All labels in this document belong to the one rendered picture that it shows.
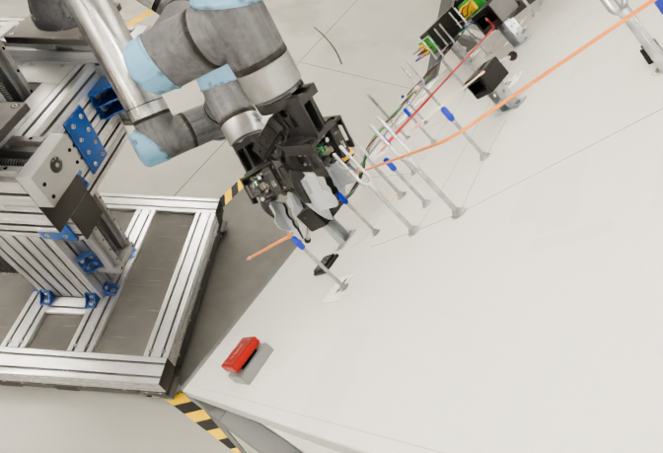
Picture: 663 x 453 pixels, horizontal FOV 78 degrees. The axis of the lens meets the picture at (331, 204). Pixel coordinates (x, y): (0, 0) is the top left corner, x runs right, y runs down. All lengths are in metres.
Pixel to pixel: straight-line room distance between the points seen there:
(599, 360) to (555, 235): 0.12
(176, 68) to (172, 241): 1.44
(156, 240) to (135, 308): 0.33
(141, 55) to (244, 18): 0.14
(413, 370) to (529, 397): 0.10
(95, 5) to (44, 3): 0.49
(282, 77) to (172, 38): 0.13
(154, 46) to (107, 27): 0.32
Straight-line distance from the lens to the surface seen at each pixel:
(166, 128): 0.85
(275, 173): 0.74
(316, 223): 0.68
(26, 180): 0.99
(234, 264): 2.04
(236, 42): 0.51
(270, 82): 0.52
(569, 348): 0.27
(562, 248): 0.33
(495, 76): 0.64
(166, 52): 0.55
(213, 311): 1.94
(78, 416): 1.97
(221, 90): 0.79
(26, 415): 2.07
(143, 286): 1.85
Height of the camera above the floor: 1.68
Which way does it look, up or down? 49 degrees down
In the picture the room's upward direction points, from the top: straight up
